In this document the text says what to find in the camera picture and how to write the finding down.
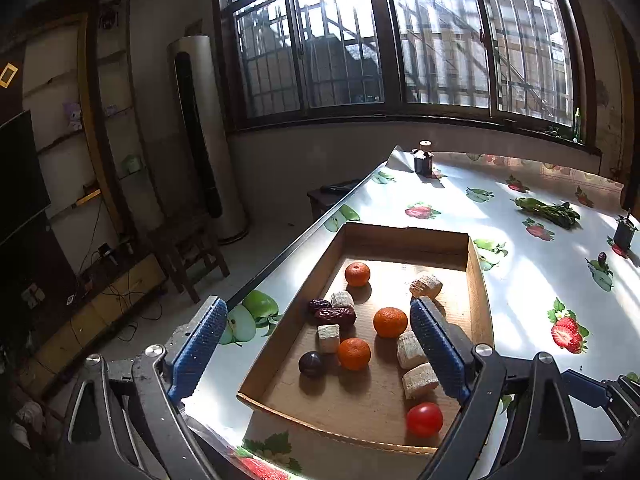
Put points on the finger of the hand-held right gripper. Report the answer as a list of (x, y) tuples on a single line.
[(627, 402), (587, 389)]

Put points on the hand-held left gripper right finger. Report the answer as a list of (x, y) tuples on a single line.
[(437, 350)]

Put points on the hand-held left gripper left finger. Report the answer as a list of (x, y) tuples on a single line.
[(197, 345)]

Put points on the beige puffed cake piece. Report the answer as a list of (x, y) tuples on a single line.
[(411, 350), (420, 382), (426, 285), (328, 337), (342, 300)]

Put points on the large orange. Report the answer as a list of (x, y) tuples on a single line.
[(390, 321)]

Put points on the red tomato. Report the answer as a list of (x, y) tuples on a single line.
[(424, 419)]

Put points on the small tangerine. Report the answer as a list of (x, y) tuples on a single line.
[(357, 274), (354, 353)]

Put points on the shallow cardboard box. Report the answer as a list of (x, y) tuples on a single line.
[(370, 400)]

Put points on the large dark red date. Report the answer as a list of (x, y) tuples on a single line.
[(336, 316)]

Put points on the dark purple plum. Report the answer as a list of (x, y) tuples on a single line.
[(311, 364)]

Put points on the small dark red date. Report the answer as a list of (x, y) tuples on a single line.
[(319, 305)]

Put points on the dark wooden stool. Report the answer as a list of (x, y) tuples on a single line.
[(185, 255)]

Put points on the fruit print tablecloth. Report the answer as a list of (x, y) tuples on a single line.
[(525, 280)]

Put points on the yellow low cabinet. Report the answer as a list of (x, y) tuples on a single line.
[(75, 320)]

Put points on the black cylindrical container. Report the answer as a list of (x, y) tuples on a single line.
[(625, 232)]

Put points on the green leafy vegetable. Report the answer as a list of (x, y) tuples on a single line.
[(550, 211)]

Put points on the dark side table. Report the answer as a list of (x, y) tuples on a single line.
[(330, 202)]

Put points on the small dark corked bottle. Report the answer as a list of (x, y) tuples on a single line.
[(424, 159)]

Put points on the black remote control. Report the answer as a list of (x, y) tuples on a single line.
[(335, 187)]

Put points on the white tower air conditioner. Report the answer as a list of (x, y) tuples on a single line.
[(207, 135)]

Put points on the black television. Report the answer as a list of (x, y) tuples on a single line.
[(20, 175)]

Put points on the small plush toy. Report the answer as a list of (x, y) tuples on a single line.
[(72, 115)]

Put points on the green bottle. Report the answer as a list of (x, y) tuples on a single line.
[(576, 125)]

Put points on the yellow square sticker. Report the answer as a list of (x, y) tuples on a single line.
[(9, 74)]

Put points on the wooden wall shelf unit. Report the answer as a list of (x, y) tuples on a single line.
[(110, 110)]

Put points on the barred dark frame window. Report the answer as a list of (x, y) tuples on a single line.
[(400, 35)]

